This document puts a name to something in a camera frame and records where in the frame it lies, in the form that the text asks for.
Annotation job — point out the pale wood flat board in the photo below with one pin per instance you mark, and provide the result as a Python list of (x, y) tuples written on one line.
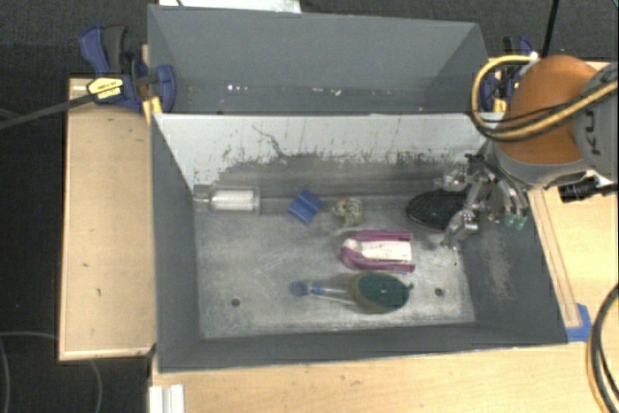
[(109, 227)]

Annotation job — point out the blue ridged block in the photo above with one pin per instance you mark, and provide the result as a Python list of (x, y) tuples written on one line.
[(304, 207)]

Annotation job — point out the clear plastic bottle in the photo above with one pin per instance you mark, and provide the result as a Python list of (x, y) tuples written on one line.
[(232, 199)]

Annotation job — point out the purple and white packet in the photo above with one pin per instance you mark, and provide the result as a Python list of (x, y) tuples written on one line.
[(382, 251)]

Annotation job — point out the black oval brush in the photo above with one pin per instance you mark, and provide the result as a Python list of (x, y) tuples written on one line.
[(430, 209)]

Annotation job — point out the grey metal bin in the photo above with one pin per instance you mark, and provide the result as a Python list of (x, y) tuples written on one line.
[(271, 266)]

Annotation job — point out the black cylinder on white bracket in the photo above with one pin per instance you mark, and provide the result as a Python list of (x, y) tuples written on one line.
[(578, 189)]

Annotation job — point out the small beige patterned lump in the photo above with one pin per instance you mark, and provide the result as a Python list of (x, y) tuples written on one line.
[(349, 210)]

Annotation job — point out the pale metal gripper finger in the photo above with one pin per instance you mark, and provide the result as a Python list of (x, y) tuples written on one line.
[(467, 229), (454, 223)]

